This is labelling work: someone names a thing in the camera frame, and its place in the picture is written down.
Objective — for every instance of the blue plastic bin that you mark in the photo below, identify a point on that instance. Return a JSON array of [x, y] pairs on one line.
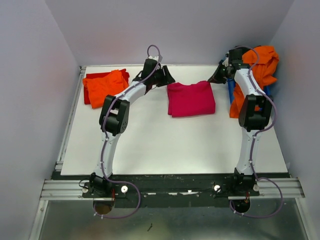
[[231, 84]]

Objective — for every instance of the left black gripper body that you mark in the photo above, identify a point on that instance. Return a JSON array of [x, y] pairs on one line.
[[161, 75]]

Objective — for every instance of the aluminium frame rail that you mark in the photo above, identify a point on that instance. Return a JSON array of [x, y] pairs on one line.
[[69, 190]]

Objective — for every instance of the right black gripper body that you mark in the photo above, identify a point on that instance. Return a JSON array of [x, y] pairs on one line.
[[221, 73]]

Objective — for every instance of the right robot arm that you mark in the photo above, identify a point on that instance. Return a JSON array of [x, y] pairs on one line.
[[254, 114]]

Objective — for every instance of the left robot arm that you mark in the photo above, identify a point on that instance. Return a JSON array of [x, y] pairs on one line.
[[114, 119]]

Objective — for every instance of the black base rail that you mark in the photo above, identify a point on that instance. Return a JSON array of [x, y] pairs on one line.
[[170, 190]]

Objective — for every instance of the orange t shirt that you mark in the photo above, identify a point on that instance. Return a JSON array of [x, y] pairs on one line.
[[263, 74], [105, 88]]

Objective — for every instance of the magenta t shirt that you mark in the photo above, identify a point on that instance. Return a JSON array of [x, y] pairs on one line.
[[192, 100]]

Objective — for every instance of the folded orange t shirt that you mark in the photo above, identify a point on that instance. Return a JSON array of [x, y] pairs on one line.
[[105, 88]]

